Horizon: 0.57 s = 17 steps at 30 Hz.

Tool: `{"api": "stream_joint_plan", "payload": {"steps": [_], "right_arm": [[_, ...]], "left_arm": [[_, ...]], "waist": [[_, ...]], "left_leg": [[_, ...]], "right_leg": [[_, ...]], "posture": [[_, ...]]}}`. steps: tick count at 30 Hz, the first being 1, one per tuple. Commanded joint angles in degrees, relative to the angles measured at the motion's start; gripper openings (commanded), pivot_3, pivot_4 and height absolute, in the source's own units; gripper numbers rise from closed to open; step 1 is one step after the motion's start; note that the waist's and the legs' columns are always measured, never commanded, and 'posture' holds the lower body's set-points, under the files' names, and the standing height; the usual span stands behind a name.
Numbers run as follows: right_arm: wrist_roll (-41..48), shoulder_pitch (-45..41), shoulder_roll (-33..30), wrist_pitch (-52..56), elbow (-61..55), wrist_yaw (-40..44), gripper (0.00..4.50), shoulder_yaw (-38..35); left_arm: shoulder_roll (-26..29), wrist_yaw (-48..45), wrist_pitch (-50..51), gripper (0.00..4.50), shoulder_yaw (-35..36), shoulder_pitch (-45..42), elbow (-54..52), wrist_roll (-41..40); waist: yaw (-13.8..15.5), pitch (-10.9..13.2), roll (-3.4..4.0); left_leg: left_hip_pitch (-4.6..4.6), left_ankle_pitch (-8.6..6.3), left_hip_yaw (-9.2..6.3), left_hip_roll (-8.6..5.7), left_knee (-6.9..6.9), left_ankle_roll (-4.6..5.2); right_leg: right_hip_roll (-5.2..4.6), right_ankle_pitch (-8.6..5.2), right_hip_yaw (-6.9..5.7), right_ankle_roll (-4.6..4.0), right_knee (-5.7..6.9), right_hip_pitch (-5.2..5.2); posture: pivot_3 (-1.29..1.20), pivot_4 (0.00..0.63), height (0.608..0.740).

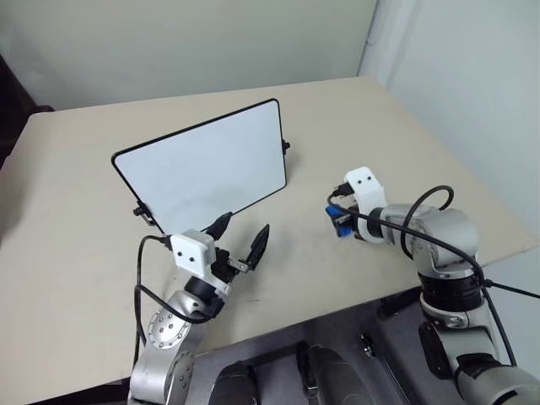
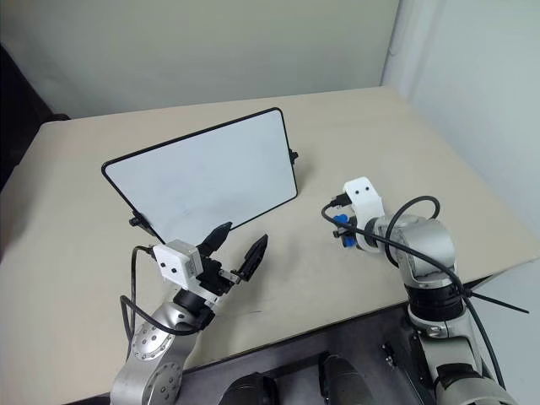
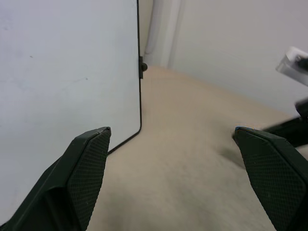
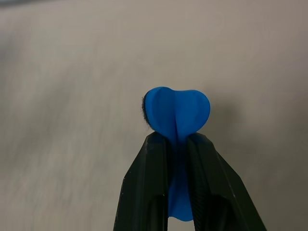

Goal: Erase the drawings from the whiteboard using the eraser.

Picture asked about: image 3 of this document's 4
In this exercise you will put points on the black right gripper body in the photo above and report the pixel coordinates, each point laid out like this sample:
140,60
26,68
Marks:
303,108

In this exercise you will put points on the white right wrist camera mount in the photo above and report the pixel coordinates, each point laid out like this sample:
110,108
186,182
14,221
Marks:
292,63

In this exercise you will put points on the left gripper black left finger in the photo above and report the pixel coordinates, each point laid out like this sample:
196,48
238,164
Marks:
79,173

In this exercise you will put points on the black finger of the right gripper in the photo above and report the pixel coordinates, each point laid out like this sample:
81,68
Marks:
294,131

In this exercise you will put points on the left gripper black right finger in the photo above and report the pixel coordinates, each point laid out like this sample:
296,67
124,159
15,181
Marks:
276,173

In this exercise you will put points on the black whiteboard frame knob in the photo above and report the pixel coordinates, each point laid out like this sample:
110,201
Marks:
143,66

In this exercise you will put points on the white wall corner conduit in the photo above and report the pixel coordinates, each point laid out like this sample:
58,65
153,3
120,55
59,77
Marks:
163,31

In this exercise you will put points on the black-framed whiteboard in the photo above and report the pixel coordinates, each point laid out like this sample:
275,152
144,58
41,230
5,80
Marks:
67,72

